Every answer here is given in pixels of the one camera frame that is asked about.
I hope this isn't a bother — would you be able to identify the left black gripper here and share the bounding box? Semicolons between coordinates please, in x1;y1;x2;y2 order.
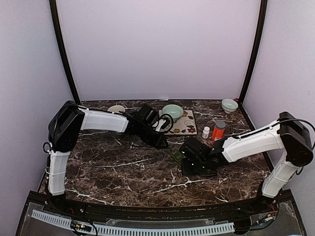
138;124;169;149

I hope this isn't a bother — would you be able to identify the green pill organizer box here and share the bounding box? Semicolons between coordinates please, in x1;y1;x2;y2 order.
170;151;185;165

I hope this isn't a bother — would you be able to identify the white pill bottle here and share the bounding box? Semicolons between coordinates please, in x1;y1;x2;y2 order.
202;126;210;139

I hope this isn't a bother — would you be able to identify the red pill bottle grey lid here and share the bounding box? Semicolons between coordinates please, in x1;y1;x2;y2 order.
212;120;226;141

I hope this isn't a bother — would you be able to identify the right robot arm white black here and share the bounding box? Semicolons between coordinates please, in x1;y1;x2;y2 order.
179;112;315;213

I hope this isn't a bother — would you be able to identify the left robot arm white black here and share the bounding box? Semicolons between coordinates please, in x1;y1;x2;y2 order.
43;101;168;214

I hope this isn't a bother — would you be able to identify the floral square coaster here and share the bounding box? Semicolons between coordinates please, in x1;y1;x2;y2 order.
166;110;198;136

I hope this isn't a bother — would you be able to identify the celadon green bowl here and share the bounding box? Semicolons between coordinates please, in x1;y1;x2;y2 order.
162;104;184;122

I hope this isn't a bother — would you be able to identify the cream ceramic mug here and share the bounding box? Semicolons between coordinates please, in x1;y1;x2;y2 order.
107;105;126;113

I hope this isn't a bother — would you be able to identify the small white bowl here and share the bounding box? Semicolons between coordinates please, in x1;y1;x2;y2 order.
221;98;239;114

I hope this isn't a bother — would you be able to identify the small circuit board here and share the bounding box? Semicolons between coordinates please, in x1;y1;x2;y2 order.
70;220;92;233

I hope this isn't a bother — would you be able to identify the white slotted cable duct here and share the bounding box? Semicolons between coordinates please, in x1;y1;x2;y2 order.
31;209;235;236

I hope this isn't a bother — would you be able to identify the black right frame post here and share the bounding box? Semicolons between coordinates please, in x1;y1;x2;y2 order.
239;0;268;106

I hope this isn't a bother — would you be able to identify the black frame post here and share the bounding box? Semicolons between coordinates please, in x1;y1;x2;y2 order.
239;0;268;106
49;0;81;104

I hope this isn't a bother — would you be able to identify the black left frame post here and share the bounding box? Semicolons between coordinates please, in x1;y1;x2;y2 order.
49;0;81;104

